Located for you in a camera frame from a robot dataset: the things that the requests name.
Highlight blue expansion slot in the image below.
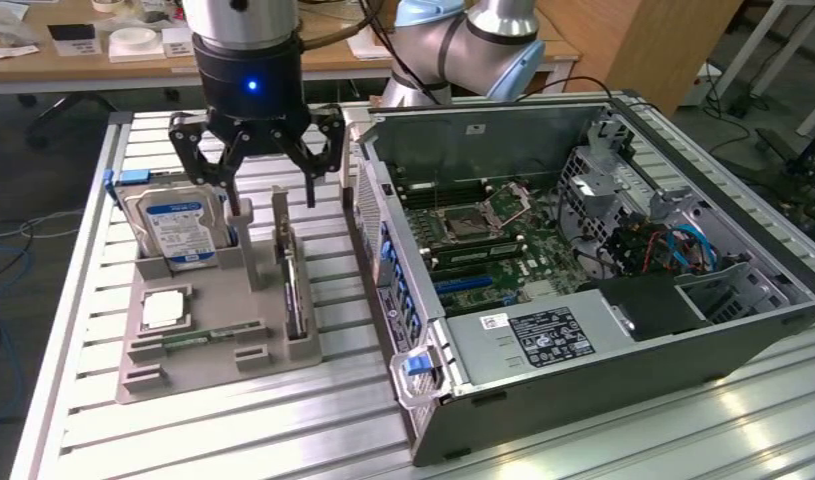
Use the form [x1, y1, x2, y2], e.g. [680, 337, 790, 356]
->
[435, 276, 493, 296]

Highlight blue wire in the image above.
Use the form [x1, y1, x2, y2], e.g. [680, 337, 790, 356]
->
[670, 224, 719, 274]

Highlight wooden desk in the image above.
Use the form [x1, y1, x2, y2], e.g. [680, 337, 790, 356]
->
[0, 0, 582, 96]

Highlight white table frame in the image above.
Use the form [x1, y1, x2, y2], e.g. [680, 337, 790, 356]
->
[710, 0, 815, 137]

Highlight white box with black top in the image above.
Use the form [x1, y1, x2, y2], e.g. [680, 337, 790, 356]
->
[46, 23, 102, 58]

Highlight white floor cable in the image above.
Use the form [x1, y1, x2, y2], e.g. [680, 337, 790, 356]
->
[0, 206, 82, 239]

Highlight grey plastic parts rack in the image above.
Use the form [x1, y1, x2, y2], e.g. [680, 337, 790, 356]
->
[115, 197, 323, 404]

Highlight white paper stack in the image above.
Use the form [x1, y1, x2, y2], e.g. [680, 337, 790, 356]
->
[343, 22, 396, 62]

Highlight metal socket cover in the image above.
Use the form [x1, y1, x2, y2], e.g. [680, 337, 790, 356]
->
[483, 179, 536, 226]

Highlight silver CPU chip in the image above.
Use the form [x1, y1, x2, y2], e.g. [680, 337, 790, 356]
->
[141, 293, 188, 330]

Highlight grey power supply unit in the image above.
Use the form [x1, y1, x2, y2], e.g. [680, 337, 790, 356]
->
[443, 289, 646, 396]

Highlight black floor equipment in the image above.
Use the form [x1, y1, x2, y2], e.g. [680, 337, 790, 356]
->
[752, 125, 815, 222]

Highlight clear plastic bag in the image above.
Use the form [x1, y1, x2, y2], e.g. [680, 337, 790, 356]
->
[0, 0, 33, 37]

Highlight CPU socket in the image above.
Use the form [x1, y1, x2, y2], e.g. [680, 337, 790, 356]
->
[441, 205, 492, 240]

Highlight graphics card with metal bracket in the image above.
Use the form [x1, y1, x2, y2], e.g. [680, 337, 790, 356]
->
[269, 184, 309, 341]

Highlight metal disk bay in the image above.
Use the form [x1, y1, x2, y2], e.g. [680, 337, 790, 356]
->
[556, 144, 655, 241]

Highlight black chair base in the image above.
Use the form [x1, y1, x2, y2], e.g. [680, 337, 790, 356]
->
[17, 91, 119, 149]

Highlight hard disk with blue label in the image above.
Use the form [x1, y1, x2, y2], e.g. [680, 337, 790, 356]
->
[102, 168, 227, 274]

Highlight green motherboard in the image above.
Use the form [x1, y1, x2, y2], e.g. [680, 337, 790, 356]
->
[389, 164, 606, 319]

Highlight wooden cabinet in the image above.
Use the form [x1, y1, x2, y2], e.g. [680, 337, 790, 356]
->
[579, 0, 746, 115]

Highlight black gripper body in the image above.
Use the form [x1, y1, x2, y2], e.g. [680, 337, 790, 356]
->
[192, 32, 313, 156]

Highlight plain white box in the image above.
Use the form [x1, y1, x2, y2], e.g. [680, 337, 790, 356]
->
[160, 25, 199, 59]

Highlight open dark grey PC case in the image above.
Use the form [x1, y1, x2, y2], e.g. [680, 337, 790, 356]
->
[339, 89, 815, 469]

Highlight blue floor cable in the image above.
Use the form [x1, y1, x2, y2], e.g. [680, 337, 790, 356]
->
[0, 234, 36, 431]

